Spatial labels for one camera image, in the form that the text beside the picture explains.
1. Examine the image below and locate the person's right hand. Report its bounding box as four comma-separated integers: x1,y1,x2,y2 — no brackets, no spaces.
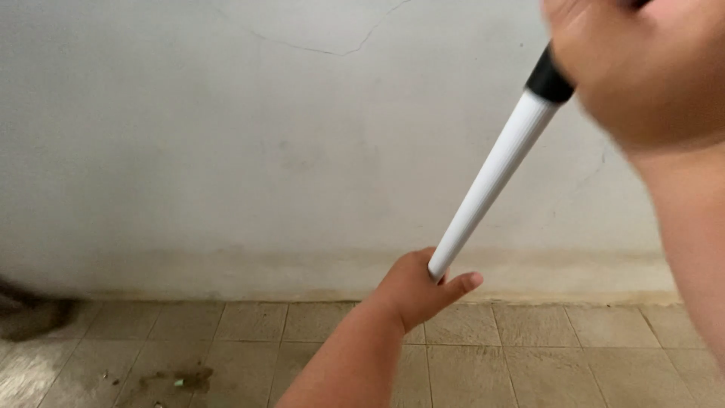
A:
541,0,725,153

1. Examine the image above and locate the person's left hand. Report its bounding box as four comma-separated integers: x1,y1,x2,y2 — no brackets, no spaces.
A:
365,246,484,335

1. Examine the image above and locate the white pole with black grip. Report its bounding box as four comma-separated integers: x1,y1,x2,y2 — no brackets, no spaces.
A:
427,42,576,283

